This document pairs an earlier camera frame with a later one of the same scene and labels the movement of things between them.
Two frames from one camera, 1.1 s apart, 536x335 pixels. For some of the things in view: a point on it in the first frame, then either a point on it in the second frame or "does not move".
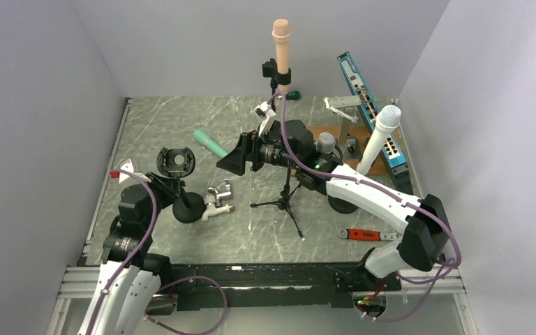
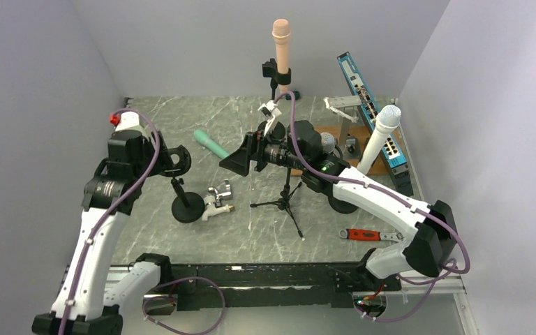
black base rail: [201, 287] does not move
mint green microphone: [216, 149] does not move
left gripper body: [162, 198] to [163, 162]
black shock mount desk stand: [179, 163] does not move
